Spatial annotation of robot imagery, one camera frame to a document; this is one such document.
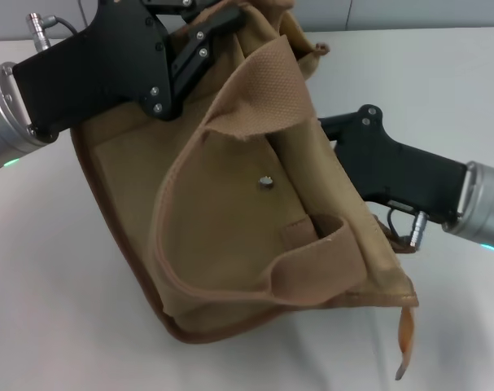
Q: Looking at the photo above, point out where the khaki canvas food bag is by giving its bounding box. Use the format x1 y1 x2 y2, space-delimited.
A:
69 0 421 382

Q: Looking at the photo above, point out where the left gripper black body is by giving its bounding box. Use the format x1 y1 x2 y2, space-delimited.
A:
11 0 179 142

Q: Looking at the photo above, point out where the right gripper silver cable plug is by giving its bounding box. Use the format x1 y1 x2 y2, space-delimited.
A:
386 201 431 250

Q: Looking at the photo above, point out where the left gripper silver cable plug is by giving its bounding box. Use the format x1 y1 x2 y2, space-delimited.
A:
24 11 87 53

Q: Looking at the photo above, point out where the gripper silver cable plug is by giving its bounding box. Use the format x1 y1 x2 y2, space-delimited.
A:
386 201 431 250
24 11 87 53

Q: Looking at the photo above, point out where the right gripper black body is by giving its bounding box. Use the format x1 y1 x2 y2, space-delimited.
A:
316 103 468 226

